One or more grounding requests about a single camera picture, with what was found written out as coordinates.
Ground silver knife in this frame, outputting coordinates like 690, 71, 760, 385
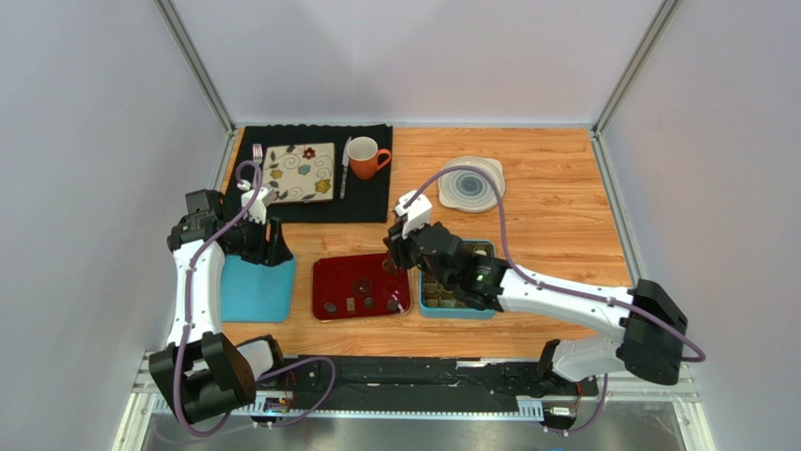
338, 136, 353, 200

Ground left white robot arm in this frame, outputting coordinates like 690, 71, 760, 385
149, 187, 293, 426

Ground black placemat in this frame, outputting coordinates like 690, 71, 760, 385
234, 124, 393, 224

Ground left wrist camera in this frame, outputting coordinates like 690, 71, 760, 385
237, 181, 277, 225

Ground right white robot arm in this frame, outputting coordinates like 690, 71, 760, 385
384, 223, 689, 385

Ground dark leaf chocolate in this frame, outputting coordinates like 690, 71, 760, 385
323, 302, 338, 315

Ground silver fork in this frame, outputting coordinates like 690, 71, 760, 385
251, 143, 264, 167

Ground orange mug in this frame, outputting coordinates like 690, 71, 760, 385
345, 136, 392, 180

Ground round blue-white plate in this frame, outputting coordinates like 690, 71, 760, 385
437, 156, 505, 213

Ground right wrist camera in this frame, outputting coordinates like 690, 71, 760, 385
393, 191, 432, 239

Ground red chocolate tray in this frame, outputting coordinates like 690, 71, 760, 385
311, 253, 412, 321

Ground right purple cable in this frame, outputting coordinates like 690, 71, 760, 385
403, 164, 707, 437

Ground floral square plate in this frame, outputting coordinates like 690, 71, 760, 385
262, 143, 336, 204

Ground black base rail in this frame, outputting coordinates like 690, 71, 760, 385
245, 355, 600, 419

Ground metal tongs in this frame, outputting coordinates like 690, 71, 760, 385
382, 251, 400, 276

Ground blue tin box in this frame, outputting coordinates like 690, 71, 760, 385
418, 272, 496, 320

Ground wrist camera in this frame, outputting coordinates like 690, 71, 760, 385
393, 191, 432, 239
237, 181, 277, 225

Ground blue tin lid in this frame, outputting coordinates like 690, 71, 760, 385
221, 256, 296, 323

